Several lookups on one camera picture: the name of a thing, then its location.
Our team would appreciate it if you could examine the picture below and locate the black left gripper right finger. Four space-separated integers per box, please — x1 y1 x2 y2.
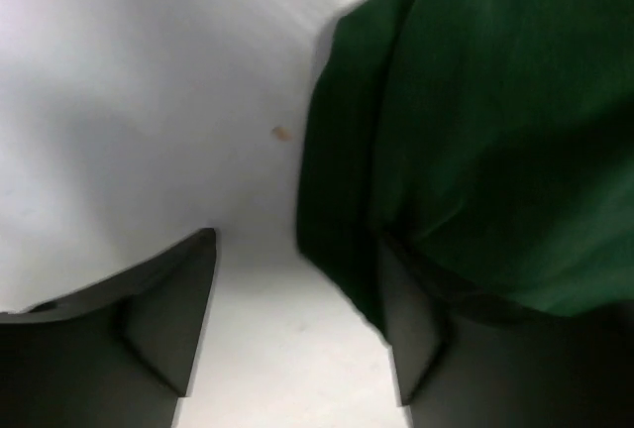
378 236 633 427

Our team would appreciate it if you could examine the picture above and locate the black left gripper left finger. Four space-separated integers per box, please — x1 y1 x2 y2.
1 228 217 427

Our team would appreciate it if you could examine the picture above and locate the white green raglan t-shirt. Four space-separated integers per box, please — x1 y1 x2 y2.
296 0 633 329

